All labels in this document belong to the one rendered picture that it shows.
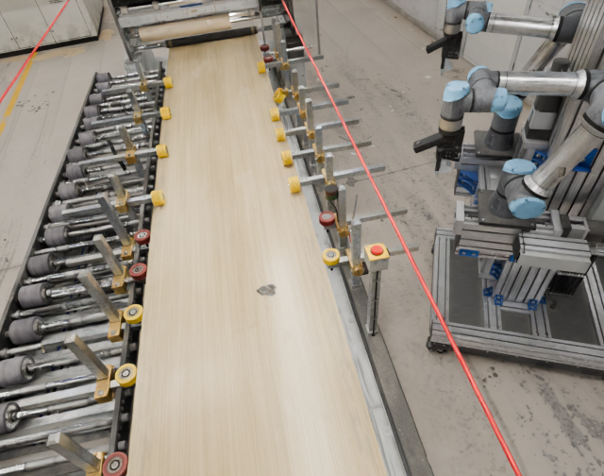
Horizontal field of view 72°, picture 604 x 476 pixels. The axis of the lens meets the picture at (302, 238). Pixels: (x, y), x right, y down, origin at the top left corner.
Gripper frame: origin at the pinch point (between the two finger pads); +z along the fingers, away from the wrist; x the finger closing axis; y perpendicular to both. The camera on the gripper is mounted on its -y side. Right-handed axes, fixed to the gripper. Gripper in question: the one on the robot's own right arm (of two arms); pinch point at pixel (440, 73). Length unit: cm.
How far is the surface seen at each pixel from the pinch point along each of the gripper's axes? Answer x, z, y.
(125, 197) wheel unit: -80, 35, -152
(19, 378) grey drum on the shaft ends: -175, 49, -151
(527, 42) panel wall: 241, 80, 87
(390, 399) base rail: -147, 61, -6
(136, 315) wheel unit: -143, 41, -112
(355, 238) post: -96, 27, -28
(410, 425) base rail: -155, 61, 2
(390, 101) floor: 213, 132, -39
